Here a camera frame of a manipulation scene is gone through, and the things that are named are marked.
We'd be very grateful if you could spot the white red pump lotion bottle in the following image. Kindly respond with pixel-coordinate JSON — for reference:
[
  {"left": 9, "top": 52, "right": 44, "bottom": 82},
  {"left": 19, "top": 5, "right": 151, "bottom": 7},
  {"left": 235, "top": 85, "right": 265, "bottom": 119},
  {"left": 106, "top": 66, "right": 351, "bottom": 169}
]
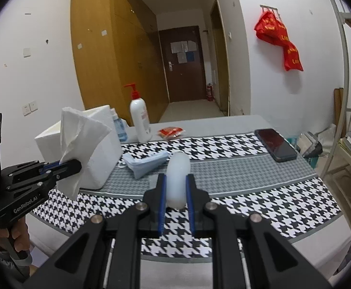
[{"left": 124, "top": 84, "right": 152, "bottom": 143}]

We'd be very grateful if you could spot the red snack packet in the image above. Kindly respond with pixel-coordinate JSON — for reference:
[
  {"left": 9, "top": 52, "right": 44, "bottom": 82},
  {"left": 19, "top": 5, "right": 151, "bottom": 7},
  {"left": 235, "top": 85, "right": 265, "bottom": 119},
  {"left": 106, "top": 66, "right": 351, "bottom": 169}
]
[{"left": 158, "top": 126, "right": 185, "bottom": 139}]

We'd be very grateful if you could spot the white foam tube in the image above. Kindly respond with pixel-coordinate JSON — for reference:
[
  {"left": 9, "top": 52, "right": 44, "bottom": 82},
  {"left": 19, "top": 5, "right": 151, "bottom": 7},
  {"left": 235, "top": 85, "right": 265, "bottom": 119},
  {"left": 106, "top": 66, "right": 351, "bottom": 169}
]
[{"left": 166, "top": 152, "right": 191, "bottom": 210}]

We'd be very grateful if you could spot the black smartphone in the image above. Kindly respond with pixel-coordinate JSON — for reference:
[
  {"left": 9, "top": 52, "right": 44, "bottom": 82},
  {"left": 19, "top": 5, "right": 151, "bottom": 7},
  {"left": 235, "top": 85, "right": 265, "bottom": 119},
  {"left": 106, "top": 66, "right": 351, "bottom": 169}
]
[{"left": 254, "top": 128, "right": 298, "bottom": 162}]

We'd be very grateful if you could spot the wooden board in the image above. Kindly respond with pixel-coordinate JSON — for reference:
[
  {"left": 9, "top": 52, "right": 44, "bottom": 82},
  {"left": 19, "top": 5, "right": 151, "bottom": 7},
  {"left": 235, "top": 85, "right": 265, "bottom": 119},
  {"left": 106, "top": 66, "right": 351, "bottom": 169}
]
[{"left": 333, "top": 88, "right": 344, "bottom": 127}]

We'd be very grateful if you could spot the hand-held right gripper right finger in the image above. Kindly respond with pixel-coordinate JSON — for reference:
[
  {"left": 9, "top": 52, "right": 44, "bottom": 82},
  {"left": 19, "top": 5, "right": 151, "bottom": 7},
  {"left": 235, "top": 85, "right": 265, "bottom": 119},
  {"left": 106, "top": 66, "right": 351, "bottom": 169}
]
[{"left": 185, "top": 173, "right": 334, "bottom": 289}]

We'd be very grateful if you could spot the clear bottle blue label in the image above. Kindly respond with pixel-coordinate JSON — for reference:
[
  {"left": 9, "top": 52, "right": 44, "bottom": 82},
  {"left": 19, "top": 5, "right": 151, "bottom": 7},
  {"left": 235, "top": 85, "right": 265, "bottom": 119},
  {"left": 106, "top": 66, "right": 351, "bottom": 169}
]
[{"left": 111, "top": 108, "right": 128, "bottom": 143}]

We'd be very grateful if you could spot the metal bunk bed frame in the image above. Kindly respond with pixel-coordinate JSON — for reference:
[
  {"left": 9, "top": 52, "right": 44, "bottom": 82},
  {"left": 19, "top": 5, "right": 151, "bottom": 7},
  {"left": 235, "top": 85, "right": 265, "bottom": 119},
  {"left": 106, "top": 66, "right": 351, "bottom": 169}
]
[{"left": 321, "top": 0, "right": 351, "bottom": 247}]

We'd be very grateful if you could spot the person's left hand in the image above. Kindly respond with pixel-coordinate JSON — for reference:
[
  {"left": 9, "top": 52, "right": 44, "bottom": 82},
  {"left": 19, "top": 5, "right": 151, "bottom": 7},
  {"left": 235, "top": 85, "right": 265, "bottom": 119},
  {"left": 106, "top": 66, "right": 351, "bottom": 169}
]
[{"left": 10, "top": 216, "right": 31, "bottom": 261}]

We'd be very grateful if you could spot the white paper tissue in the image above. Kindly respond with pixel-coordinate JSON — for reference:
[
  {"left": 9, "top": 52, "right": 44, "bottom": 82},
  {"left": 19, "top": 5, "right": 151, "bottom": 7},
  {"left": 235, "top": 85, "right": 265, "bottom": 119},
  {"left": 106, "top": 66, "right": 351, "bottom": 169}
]
[{"left": 59, "top": 107, "right": 112, "bottom": 201}]

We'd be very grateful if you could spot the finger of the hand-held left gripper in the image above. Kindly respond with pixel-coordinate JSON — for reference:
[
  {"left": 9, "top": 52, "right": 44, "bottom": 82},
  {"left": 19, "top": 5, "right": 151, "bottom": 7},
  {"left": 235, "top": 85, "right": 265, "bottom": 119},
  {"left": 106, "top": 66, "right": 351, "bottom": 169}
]
[
  {"left": 1, "top": 160, "right": 61, "bottom": 184},
  {"left": 7, "top": 159, "right": 82, "bottom": 191}
]

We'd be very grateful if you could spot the red printed bag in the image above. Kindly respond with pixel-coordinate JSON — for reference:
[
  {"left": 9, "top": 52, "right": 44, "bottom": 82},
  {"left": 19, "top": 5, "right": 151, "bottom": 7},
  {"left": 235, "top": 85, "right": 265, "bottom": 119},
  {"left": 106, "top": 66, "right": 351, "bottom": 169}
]
[
  {"left": 284, "top": 40, "right": 303, "bottom": 72},
  {"left": 254, "top": 11, "right": 289, "bottom": 44}
]

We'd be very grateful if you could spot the blue face mask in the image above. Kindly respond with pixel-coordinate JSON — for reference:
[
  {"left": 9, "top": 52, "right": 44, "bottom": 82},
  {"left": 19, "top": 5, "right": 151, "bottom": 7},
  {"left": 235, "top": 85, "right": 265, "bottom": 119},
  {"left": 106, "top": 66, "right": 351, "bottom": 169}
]
[{"left": 119, "top": 151, "right": 170, "bottom": 179}]

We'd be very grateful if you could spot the wooden wardrobe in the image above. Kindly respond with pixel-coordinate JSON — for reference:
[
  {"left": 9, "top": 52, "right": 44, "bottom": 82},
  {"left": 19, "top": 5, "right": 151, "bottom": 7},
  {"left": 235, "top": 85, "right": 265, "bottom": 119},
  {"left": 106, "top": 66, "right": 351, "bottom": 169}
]
[{"left": 70, "top": 0, "right": 168, "bottom": 127}]

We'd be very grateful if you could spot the clear plastic bag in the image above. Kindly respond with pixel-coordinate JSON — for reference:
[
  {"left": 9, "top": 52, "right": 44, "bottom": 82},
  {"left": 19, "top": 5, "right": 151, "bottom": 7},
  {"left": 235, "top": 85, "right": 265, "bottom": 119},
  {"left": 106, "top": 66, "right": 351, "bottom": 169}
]
[{"left": 287, "top": 123, "right": 335, "bottom": 169}]

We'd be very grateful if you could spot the houndstooth tablecloth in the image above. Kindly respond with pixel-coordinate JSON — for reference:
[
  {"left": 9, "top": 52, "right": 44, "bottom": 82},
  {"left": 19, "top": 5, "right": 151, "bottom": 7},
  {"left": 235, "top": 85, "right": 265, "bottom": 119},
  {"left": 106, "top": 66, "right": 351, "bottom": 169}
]
[{"left": 28, "top": 114, "right": 351, "bottom": 262}]

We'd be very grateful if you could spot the dark brown entrance door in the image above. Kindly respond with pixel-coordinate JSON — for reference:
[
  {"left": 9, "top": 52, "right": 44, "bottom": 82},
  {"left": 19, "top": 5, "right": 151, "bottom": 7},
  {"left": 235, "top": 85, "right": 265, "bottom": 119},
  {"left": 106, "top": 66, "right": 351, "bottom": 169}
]
[{"left": 159, "top": 26, "right": 206, "bottom": 103}]

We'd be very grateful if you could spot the light wooden side door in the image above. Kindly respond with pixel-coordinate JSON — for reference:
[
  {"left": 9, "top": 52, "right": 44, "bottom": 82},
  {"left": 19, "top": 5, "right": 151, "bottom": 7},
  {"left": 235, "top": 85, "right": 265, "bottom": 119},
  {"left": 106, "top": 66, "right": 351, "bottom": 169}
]
[{"left": 210, "top": 0, "right": 230, "bottom": 115}]

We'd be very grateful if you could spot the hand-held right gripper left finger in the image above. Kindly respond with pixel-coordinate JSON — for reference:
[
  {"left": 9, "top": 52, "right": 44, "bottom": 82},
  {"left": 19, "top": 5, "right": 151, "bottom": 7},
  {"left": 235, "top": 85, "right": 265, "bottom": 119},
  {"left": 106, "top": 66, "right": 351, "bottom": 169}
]
[{"left": 22, "top": 173, "right": 167, "bottom": 289}]

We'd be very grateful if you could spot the white foam box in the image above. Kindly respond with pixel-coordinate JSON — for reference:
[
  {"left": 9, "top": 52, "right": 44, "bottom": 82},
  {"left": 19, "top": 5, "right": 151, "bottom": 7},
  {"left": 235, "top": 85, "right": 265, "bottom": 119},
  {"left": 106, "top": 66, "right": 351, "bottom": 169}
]
[{"left": 34, "top": 105, "right": 123, "bottom": 190}]

